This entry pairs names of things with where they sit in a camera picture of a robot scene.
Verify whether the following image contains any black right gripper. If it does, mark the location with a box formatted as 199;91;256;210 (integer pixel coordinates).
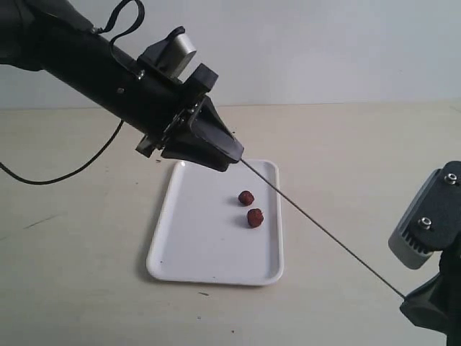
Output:
400;248;460;346

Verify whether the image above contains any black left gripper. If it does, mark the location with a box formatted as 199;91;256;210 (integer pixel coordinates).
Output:
115;63;244;172

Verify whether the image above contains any thin metal skewer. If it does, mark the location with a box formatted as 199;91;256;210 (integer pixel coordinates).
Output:
240;159;405;301

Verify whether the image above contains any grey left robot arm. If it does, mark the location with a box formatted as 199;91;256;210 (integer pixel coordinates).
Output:
1;1;243;172

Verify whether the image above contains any brown meatball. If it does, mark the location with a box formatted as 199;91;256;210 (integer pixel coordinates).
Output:
238;190;254;206
246;208;264;228

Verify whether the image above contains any white rectangular plastic tray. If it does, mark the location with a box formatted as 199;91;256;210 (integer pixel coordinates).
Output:
146;159;285;286

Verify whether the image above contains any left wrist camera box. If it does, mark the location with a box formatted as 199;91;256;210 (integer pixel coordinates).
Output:
137;26;197;80

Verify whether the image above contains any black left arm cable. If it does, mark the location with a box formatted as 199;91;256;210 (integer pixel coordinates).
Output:
0;0;145;185

